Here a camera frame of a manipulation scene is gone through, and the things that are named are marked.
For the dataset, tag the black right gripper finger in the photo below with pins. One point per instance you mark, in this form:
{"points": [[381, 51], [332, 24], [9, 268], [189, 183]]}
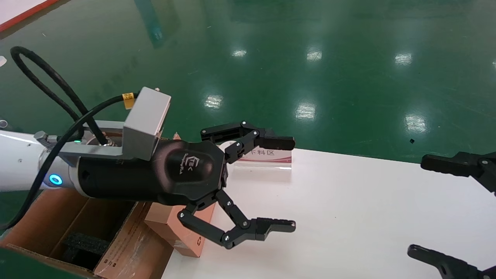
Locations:
{"points": [[453, 267], [465, 166]]}

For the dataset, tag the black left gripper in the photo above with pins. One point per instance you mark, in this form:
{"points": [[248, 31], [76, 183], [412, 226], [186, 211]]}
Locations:
{"points": [[182, 170]]}

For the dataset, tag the small cardboard box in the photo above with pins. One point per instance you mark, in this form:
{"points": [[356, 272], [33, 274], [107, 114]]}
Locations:
{"points": [[166, 226]]}

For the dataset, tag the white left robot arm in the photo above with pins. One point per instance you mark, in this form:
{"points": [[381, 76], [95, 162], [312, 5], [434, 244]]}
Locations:
{"points": [[19, 162]]}

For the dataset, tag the large open cardboard box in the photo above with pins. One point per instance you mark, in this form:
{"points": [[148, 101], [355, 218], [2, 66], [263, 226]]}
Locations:
{"points": [[128, 252]]}

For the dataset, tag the acrylic sign with red print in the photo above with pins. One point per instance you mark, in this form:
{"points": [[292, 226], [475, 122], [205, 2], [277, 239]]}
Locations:
{"points": [[271, 155]]}

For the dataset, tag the black foam block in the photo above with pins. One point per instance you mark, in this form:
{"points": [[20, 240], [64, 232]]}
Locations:
{"points": [[85, 244]]}

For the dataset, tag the small grey round fitting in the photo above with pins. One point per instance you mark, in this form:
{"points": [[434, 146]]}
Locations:
{"points": [[3, 124]]}

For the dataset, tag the small white scrap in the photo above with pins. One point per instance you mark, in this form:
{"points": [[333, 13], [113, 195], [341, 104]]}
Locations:
{"points": [[2, 61]]}

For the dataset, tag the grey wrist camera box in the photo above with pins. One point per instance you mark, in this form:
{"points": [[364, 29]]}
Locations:
{"points": [[145, 120]]}

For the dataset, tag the grey metal camera bracket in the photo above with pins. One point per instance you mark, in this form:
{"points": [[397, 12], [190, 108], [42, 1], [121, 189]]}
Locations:
{"points": [[112, 125]]}

